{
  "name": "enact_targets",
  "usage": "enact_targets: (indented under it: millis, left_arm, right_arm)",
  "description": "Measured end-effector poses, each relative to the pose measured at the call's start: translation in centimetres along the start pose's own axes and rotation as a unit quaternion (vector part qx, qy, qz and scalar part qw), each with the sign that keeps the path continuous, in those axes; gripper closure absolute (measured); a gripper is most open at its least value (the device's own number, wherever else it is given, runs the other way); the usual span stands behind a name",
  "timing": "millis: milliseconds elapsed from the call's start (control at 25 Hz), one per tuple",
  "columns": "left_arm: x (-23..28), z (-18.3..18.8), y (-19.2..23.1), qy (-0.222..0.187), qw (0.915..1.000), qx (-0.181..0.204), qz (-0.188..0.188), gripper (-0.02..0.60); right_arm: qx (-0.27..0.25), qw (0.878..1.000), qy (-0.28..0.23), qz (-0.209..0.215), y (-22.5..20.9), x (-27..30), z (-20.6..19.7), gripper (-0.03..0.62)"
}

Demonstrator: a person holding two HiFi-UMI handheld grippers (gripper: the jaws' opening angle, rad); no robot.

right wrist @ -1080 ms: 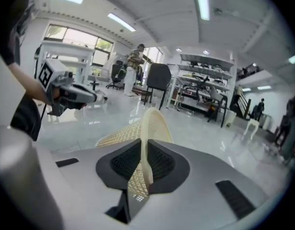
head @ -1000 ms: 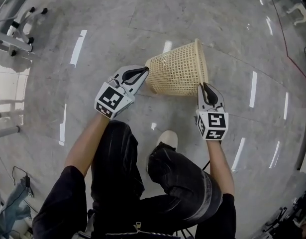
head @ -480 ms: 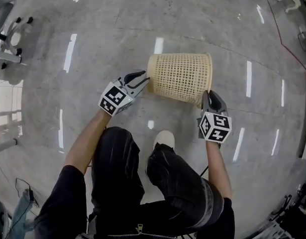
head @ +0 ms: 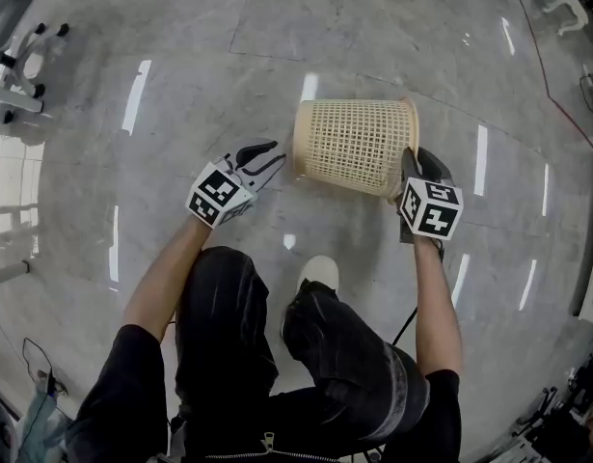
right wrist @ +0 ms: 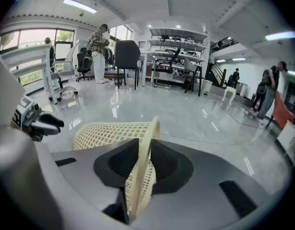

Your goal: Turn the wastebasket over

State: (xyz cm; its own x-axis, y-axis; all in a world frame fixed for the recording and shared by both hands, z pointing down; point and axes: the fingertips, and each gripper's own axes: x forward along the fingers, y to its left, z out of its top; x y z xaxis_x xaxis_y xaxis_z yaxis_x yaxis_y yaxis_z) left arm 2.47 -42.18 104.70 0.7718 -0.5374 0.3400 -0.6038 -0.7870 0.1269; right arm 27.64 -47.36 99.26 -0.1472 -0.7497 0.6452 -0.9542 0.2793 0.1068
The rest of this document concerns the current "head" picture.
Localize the red floor tape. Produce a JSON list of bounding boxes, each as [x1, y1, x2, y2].
[[503, 0, 593, 159]]

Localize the white stool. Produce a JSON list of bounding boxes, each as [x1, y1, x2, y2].
[[541, 0, 589, 38]]

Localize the beige plastic waste basket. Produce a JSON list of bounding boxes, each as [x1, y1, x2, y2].
[[291, 95, 420, 206]]

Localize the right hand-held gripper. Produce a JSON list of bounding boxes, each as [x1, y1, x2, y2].
[[398, 146, 465, 245]]

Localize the cluttered white shelf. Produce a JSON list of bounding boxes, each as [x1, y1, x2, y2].
[[488, 439, 557, 463]]

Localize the person's black trousers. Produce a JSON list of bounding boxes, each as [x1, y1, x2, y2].
[[174, 245, 431, 455]]

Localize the black floor cable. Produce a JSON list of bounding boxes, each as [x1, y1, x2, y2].
[[579, 72, 593, 114]]

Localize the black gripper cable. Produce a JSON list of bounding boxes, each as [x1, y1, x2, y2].
[[391, 305, 420, 347]]

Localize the person's white right shoe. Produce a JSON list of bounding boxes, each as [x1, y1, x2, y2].
[[295, 254, 341, 294]]

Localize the person's black jacket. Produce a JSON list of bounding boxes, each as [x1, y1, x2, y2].
[[63, 323, 465, 463]]

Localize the black office chair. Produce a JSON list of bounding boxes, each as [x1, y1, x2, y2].
[[511, 364, 593, 457]]

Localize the person's left forearm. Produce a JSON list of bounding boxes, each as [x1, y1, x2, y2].
[[121, 213, 216, 342]]

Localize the person's right forearm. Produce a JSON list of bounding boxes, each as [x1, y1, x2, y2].
[[410, 232, 466, 379]]

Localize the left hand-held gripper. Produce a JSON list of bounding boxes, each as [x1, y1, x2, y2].
[[184, 136, 288, 231]]

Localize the thin black cable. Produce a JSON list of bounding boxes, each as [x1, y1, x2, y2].
[[20, 337, 69, 399]]

